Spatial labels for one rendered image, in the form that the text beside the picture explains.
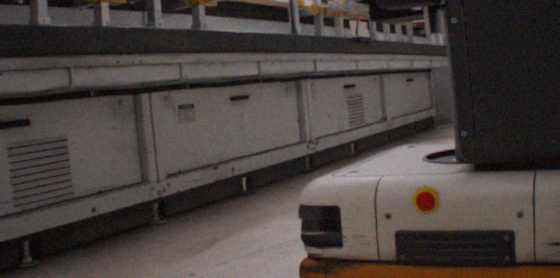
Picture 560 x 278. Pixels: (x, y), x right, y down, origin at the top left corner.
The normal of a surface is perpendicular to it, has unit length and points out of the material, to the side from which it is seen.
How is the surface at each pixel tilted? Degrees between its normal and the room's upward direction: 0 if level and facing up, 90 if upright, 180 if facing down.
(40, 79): 90
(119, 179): 90
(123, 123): 90
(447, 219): 90
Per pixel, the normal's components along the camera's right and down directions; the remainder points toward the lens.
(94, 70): 0.87, -0.05
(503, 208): -0.50, 0.09
